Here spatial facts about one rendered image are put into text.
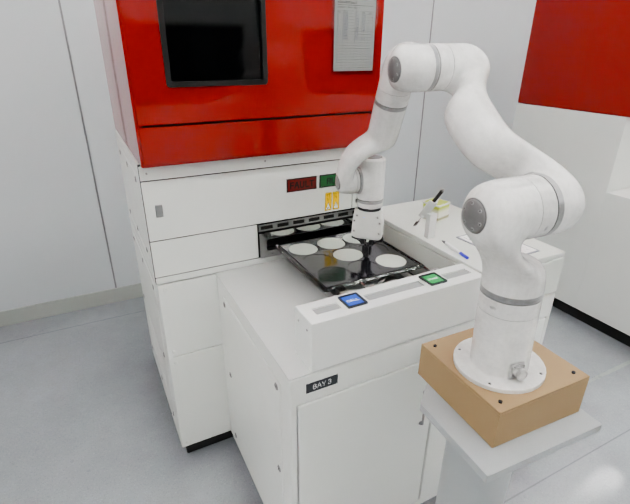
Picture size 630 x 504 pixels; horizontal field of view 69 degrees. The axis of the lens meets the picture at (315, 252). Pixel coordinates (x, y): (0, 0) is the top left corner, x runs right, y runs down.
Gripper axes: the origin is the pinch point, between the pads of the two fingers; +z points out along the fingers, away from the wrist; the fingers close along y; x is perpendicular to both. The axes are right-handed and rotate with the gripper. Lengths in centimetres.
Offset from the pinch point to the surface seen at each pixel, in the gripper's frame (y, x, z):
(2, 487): -122, -63, 92
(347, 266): -4.1, -8.8, 2.5
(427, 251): 19.3, 4.2, -1.0
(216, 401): -53, -18, 67
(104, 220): -178, 66, 36
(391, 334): 15.8, -35.6, 6.6
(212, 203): -49, -14, -15
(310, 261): -16.6, -9.3, 2.6
